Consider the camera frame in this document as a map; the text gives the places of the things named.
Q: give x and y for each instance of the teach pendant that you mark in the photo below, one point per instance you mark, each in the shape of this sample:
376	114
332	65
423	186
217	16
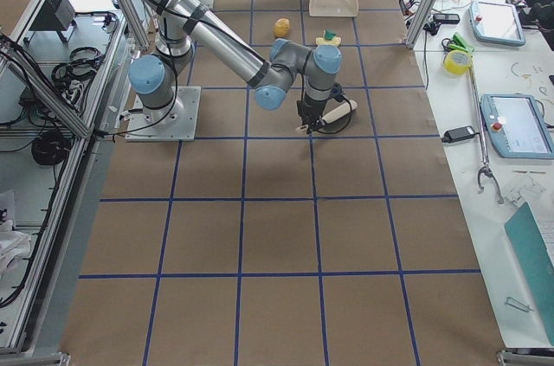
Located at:
496	23
516	127

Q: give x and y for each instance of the teal cutting mat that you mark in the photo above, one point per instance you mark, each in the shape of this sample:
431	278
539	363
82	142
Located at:
529	244

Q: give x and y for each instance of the yellow tape roll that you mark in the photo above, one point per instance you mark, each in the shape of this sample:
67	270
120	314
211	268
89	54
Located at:
457	62

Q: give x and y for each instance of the metal reacher grabber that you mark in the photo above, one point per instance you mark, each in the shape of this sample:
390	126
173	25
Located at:
485	170

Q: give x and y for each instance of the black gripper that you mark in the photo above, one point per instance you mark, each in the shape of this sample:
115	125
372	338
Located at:
308	110

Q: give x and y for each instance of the green yellow sponge piece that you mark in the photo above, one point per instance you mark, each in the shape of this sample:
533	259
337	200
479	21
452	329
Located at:
330	36

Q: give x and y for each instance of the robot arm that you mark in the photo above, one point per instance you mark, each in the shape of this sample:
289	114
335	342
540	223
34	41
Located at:
185	21

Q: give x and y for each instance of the near teach pendant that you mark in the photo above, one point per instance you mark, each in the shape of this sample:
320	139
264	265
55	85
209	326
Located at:
516	127

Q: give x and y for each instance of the yellow potato toy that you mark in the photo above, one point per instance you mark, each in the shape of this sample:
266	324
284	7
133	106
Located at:
282	27

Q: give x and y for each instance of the green clamp tool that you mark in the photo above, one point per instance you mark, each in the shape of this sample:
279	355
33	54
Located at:
457	42

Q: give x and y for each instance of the far teach pendant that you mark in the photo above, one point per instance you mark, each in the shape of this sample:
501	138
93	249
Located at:
496	23

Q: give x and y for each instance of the black power adapter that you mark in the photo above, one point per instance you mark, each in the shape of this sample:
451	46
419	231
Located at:
458	134

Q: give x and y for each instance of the beige hand brush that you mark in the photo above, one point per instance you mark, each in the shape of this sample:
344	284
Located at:
345	109

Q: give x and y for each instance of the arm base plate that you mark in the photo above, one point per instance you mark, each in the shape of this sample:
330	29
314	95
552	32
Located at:
165	125

